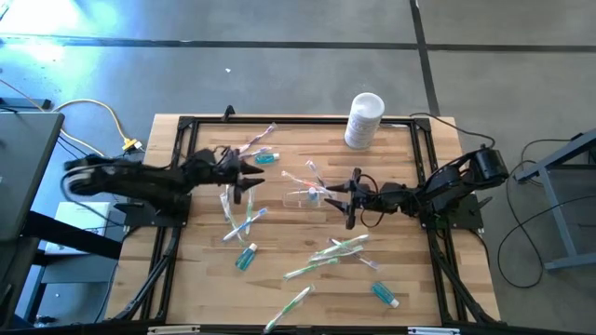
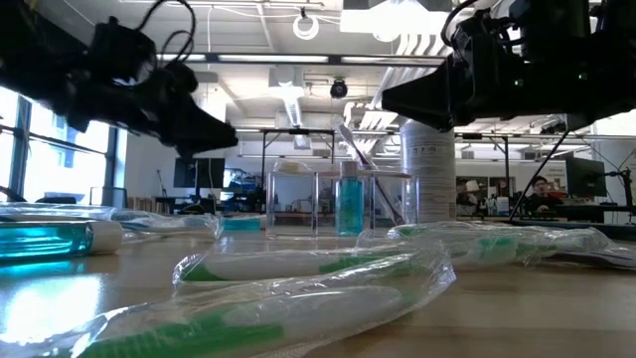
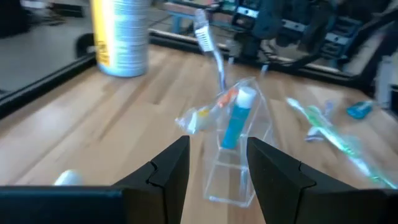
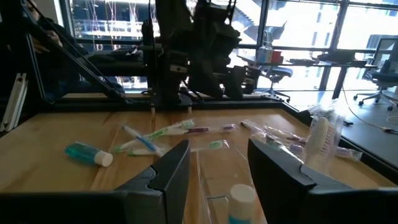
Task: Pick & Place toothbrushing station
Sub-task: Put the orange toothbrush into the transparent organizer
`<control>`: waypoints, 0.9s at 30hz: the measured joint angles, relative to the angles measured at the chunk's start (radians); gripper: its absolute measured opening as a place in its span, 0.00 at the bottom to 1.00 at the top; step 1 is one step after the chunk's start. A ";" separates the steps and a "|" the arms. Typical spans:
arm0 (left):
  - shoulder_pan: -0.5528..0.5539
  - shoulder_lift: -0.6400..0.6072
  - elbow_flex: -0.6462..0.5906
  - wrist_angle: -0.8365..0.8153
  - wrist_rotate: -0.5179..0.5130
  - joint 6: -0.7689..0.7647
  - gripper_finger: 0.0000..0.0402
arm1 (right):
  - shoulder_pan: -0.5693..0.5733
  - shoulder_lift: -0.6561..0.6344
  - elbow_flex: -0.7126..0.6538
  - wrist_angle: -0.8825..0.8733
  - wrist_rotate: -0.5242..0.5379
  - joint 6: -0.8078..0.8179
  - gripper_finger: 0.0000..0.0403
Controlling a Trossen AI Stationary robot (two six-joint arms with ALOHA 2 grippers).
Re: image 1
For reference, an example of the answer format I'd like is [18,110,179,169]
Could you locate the purple toothbrush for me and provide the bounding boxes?
[237,146,274,159]
[328,237,382,272]

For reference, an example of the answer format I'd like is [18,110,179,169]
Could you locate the white cylindrical container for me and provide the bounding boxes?
[343,91,386,151]

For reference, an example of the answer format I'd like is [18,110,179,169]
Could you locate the blue-grey metal cart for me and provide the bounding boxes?
[514,128,596,272]

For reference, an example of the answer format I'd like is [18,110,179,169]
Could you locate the blue toothbrush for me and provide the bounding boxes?
[222,208,270,242]

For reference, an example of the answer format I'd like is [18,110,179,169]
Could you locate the black workstation desk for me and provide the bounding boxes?
[0,110,123,327]

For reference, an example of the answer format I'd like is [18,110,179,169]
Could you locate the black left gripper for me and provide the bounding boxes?
[183,146,266,206]

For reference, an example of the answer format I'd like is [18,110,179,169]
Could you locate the black floor cable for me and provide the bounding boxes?
[495,193,596,289]

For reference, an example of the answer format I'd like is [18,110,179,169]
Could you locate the white box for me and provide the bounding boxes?
[45,200,112,256]

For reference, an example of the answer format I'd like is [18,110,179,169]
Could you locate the white bracket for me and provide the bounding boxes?
[147,324,201,335]
[407,326,461,335]

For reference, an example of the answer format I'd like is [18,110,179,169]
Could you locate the black power strip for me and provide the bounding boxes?
[0,97,53,111]

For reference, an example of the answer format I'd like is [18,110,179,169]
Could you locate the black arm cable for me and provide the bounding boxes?
[408,112,497,150]

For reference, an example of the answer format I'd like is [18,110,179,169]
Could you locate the black aluminium table frame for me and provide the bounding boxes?
[111,114,500,335]

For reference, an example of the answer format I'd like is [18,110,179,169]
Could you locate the yellow cable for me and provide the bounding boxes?
[51,98,143,154]

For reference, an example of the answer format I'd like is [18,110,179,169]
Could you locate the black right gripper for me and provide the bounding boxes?
[323,167,387,230]

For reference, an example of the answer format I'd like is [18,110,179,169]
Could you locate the thin orange cable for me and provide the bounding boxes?
[0,77,46,112]

